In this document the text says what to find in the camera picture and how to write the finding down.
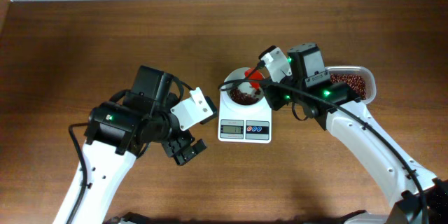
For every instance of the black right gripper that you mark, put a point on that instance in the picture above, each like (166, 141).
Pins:
(274, 102)

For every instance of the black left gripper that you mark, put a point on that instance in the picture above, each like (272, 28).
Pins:
(183, 140)

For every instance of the orange measuring scoop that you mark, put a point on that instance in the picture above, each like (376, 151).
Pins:
(253, 75)

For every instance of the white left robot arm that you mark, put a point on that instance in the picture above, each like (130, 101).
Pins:
(99, 174)

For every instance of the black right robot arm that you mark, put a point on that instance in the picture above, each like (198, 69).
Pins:
(299, 76)

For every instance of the white digital kitchen scale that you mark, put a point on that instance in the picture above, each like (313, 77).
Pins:
(245, 124)

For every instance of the red beans in bowl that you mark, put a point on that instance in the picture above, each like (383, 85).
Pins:
(242, 98)

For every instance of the white round bowl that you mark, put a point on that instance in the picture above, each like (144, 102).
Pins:
(244, 87)

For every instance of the red adzuki beans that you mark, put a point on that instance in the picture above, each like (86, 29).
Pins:
(355, 82)

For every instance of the clear plastic container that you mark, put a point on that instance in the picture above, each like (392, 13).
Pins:
(365, 73)

